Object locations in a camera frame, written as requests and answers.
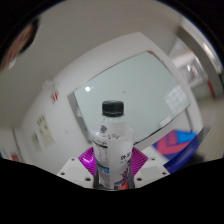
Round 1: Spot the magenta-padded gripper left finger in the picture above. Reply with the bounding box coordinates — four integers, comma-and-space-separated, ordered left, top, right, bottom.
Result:
57, 146, 98, 188

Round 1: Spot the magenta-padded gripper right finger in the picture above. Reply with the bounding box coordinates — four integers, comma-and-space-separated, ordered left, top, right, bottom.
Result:
128, 146, 171, 187

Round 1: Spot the clear black-capped drink bottle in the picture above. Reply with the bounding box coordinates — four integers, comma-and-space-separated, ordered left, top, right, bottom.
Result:
91, 99, 134, 190

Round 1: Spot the blue cardboard box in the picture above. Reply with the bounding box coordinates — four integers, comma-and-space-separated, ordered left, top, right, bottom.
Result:
151, 129, 201, 174

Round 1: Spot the grey notice board with papers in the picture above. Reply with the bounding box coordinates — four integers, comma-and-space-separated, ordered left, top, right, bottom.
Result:
67, 90, 94, 145

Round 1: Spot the red floor number sign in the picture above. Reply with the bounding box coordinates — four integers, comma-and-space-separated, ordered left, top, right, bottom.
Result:
50, 91, 60, 104

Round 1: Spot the whiteboard on stand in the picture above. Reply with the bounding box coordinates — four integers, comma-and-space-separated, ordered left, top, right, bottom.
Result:
71, 49, 192, 145

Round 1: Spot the person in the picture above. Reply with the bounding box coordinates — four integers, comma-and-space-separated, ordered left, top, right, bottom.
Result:
0, 18, 41, 71

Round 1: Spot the small white wall poster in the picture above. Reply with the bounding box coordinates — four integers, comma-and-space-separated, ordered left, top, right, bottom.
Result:
31, 132, 43, 152

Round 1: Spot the large white wall poster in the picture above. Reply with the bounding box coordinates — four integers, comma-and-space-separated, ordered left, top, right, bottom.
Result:
36, 114, 56, 148

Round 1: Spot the red wall poster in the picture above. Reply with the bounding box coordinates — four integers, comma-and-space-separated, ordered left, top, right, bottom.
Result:
9, 152, 21, 163

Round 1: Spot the white wall-mounted fixture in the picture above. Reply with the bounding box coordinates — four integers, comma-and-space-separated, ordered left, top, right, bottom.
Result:
41, 79, 59, 91

